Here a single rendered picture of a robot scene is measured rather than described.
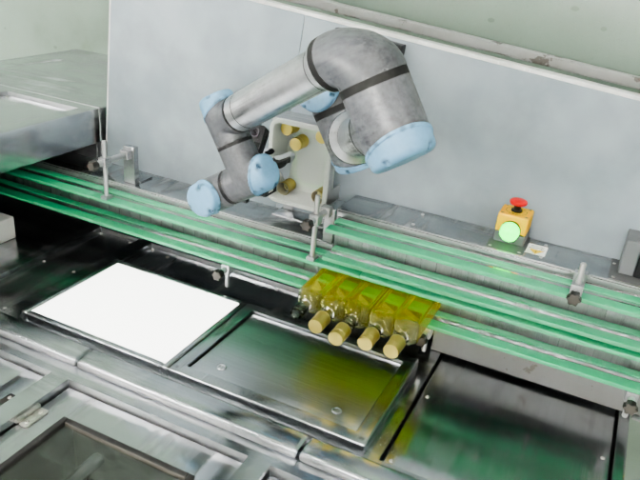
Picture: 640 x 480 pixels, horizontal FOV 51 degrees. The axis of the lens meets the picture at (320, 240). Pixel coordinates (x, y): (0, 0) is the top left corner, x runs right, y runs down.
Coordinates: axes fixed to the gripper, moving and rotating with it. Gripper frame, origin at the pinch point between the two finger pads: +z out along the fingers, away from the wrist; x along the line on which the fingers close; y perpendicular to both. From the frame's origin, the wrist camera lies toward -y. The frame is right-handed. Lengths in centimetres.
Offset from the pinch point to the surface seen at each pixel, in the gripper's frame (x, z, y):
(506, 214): 55, 6, 7
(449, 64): 35.8, 13.0, -23.7
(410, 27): 8, 68, -25
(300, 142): 1.7, 6.7, -1.0
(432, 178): 35.3, 13.0, 4.0
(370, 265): 28.0, -5.9, 21.7
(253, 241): -3.4, -7.2, 22.6
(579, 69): 60, 68, -18
